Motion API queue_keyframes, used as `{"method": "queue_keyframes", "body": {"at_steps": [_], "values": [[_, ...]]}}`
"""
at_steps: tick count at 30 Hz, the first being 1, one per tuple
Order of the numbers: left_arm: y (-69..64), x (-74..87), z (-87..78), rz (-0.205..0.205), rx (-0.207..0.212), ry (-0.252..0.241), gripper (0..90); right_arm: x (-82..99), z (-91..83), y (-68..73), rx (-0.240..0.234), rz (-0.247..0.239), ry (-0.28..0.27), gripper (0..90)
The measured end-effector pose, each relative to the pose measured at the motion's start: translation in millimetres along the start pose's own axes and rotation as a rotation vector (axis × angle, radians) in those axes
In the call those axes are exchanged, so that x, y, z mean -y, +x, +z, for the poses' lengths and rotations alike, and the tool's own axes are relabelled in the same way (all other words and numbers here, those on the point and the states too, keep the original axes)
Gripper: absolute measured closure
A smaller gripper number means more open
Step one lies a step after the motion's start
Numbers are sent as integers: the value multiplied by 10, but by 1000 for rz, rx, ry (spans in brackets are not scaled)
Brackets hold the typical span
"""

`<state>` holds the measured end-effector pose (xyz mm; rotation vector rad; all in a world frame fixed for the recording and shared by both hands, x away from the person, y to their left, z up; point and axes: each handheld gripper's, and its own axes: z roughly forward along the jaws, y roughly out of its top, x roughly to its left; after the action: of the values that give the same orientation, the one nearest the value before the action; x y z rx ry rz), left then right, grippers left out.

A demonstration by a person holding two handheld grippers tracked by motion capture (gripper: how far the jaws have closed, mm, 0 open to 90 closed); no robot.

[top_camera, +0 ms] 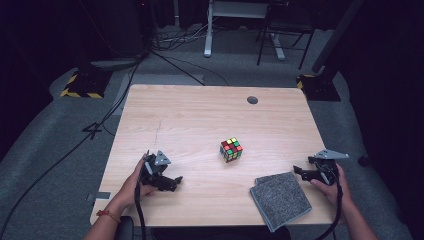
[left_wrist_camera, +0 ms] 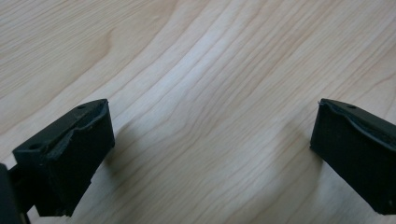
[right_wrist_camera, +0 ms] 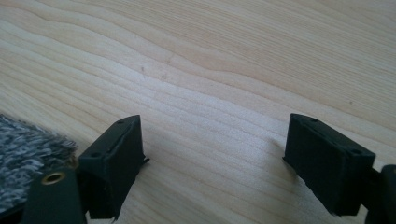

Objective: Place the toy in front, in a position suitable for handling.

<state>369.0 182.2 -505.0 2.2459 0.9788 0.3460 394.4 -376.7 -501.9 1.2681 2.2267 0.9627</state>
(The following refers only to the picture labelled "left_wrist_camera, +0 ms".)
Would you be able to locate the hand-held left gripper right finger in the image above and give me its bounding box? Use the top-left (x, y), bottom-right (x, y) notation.
top-left (309, 98), bottom-right (396, 216)

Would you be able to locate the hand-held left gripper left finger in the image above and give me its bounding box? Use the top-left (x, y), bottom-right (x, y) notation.
top-left (12, 98), bottom-right (116, 217)

